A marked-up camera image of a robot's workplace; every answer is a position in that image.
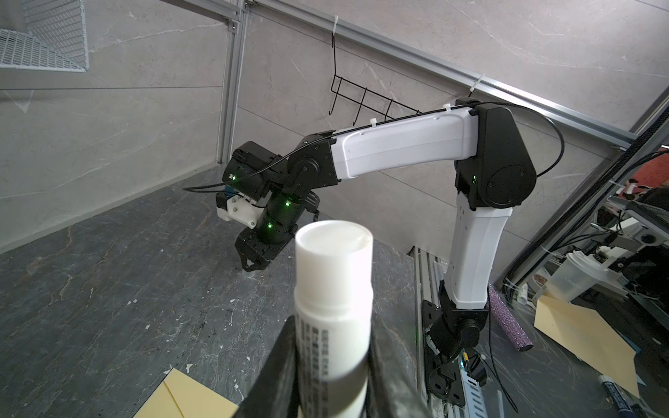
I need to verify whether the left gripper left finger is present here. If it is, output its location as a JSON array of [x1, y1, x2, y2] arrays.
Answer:
[[233, 315, 300, 418]]

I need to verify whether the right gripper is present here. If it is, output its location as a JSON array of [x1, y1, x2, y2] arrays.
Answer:
[[234, 229, 294, 272]]

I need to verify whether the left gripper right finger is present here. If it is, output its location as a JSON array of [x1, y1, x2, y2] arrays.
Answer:
[[365, 323, 431, 418]]

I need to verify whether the white glue stick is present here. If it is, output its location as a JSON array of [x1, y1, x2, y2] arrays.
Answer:
[[294, 220, 374, 417]]

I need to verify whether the yellow envelope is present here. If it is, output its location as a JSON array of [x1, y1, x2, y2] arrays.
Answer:
[[134, 369, 238, 418]]

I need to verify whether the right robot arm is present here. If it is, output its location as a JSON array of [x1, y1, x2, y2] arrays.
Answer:
[[193, 98, 540, 401]]

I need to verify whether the purple glitter roll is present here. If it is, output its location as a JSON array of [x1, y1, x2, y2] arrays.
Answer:
[[488, 285, 534, 352]]

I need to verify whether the stack of envelopes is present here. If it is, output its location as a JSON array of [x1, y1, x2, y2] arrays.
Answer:
[[534, 295, 639, 397]]

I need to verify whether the clear plastic cup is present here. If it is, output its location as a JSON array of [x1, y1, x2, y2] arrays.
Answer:
[[545, 251, 609, 302]]

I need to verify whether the blue marker pen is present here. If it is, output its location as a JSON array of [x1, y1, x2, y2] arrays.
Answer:
[[598, 374, 637, 418]]

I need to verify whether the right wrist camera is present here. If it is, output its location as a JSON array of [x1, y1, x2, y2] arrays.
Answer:
[[215, 186, 265, 229]]

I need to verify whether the black wire hook rack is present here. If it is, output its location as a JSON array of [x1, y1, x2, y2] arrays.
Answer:
[[329, 32, 422, 126]]

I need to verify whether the white wire mesh basket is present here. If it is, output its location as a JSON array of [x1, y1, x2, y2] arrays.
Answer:
[[1, 0, 90, 72]]

